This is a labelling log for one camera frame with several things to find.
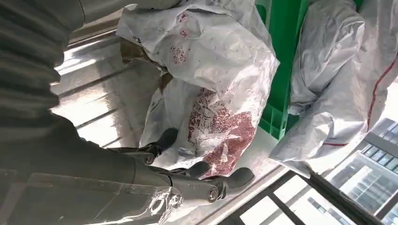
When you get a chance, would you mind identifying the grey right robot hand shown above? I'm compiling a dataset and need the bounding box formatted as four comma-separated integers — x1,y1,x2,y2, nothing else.
0,113,256,225

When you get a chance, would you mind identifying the steel scale tray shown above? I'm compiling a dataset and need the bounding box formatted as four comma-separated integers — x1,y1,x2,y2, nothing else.
51,9,162,150

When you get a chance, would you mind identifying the green plastic crate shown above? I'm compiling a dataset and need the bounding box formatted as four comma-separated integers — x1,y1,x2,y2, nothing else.
255,0,364,141

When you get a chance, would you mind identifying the large white printed sack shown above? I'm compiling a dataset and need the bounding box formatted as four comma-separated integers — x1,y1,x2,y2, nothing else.
269,0,398,178

